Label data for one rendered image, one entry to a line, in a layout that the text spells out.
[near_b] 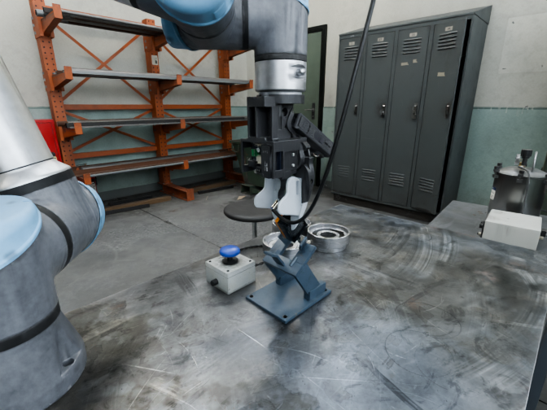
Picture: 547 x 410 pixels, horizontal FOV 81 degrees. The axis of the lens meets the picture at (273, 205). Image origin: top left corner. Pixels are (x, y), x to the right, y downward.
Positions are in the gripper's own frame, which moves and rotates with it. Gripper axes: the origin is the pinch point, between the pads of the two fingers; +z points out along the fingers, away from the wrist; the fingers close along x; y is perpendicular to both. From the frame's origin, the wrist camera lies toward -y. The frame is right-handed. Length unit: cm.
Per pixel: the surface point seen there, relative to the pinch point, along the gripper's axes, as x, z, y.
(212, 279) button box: -13.4, 14.2, 7.4
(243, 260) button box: -10.3, 11.1, 1.8
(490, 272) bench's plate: 24.5, 15.7, -37.5
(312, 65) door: -255, -69, -331
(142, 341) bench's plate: -7.9, 15.5, 23.9
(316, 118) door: -247, -1, -331
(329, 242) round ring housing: -5.1, 12.4, -20.2
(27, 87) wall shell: -385, -36, -31
